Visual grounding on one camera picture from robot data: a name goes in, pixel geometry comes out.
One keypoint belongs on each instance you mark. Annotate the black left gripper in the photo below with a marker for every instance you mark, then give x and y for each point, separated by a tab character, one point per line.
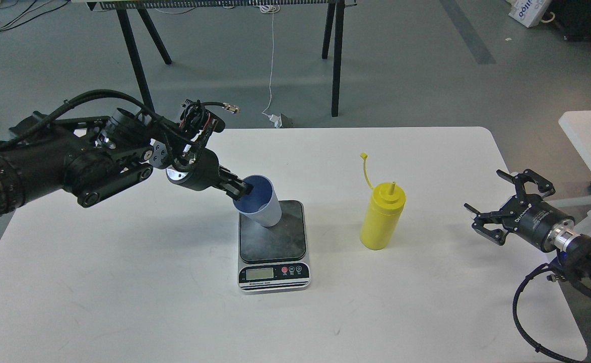
205	173

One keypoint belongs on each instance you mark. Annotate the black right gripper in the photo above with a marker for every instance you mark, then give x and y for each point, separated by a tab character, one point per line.
529	217

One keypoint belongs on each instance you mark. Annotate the blue ribbed plastic cup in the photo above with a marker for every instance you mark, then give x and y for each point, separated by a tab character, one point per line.
261	204

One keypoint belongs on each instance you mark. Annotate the yellow squeeze bottle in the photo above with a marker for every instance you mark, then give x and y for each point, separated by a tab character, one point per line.
386	203

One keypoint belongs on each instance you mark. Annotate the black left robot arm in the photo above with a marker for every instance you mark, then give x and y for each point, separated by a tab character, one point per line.
102	142

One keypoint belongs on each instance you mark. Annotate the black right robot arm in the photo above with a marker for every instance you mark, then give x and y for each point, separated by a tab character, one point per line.
572	265

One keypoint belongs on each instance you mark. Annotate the silver digital kitchen scale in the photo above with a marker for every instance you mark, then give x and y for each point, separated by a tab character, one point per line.
276	258

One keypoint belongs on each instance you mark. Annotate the white power adapter on floor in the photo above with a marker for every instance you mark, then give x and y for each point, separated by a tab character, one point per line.
281	121

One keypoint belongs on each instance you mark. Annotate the white cardboard box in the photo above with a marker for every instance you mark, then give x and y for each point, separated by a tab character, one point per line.
528	13

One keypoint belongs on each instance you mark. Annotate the black-legged background table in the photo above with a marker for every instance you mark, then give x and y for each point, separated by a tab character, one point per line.
240	31

